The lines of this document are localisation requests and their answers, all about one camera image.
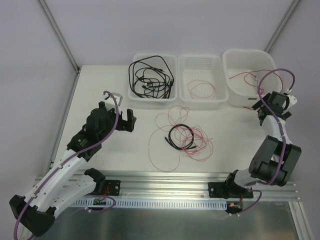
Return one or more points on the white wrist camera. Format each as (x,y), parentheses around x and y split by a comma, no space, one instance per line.
(290,99)
(109,101)

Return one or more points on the right aluminium corner post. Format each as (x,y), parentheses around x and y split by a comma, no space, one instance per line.
(294,4)

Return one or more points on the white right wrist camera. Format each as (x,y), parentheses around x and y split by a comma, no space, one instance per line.
(290,99)

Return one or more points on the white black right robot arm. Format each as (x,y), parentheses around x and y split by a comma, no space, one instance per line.
(276,158)

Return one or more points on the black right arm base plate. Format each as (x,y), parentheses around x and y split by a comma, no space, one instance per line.
(228,190)

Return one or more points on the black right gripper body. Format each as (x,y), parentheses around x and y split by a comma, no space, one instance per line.
(261,106)

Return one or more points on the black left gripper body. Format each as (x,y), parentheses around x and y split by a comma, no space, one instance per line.
(122,122)

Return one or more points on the white slotted cable duct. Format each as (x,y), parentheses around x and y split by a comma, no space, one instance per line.
(150,202)

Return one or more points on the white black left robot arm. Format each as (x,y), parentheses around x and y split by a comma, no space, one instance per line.
(39,208)

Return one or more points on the white deep right basket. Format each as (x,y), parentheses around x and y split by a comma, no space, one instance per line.
(244,69)

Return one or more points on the white perforated middle basket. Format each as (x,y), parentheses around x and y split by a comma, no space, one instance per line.
(201,81)

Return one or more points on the left aluminium corner post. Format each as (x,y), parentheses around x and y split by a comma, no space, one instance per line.
(59,35)

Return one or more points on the white perforated left basket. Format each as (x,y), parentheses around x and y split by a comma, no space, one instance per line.
(153,79)

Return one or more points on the aluminium rail frame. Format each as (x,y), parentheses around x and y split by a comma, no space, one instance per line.
(235,133)

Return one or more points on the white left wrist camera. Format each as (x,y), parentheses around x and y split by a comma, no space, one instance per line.
(109,101)

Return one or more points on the aluminium corner post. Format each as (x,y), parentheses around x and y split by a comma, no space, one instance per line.
(59,35)
(294,4)

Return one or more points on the white perforated basket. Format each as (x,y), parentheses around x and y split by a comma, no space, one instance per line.
(201,81)
(153,79)

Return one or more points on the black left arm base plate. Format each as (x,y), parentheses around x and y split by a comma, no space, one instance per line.
(107,188)

